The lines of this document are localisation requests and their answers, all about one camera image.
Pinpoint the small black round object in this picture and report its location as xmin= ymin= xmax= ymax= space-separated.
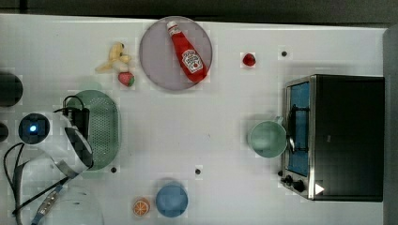
xmin=0 ymin=123 xmax=8 ymax=142

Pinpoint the large black round object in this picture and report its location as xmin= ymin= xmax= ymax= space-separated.
xmin=0 ymin=73 xmax=23 ymax=107

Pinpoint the small red toy fruit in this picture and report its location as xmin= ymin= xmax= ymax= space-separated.
xmin=242 ymin=53 xmax=256 ymax=67

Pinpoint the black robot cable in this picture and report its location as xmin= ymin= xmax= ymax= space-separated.
xmin=3 ymin=95 xmax=85 ymax=225

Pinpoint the black toaster oven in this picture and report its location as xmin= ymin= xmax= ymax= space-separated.
xmin=278 ymin=74 xmax=385 ymax=202

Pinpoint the red toy strawberry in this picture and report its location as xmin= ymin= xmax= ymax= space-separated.
xmin=118 ymin=72 xmax=135 ymax=87

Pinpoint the blue bowl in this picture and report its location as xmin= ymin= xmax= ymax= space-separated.
xmin=155 ymin=182 xmax=189 ymax=218

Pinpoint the green mug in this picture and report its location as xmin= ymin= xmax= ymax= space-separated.
xmin=247 ymin=116 xmax=287 ymax=158

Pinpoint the red ketchup bottle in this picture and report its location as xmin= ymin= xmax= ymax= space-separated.
xmin=166 ymin=21 xmax=207 ymax=83

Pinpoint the purple round plate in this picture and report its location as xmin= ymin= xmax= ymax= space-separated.
xmin=139 ymin=16 xmax=213 ymax=91

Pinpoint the toy orange slice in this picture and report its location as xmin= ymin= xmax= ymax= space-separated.
xmin=132 ymin=198 xmax=150 ymax=217

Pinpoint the green perforated strainer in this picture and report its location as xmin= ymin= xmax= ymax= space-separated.
xmin=66 ymin=82 xmax=121 ymax=171

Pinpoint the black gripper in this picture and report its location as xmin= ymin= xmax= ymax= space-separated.
xmin=63 ymin=107 xmax=90 ymax=139

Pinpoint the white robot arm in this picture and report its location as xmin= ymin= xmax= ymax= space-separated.
xmin=12 ymin=112 xmax=104 ymax=225

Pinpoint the peeled toy banana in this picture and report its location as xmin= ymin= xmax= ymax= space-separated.
xmin=96 ymin=42 xmax=131 ymax=73

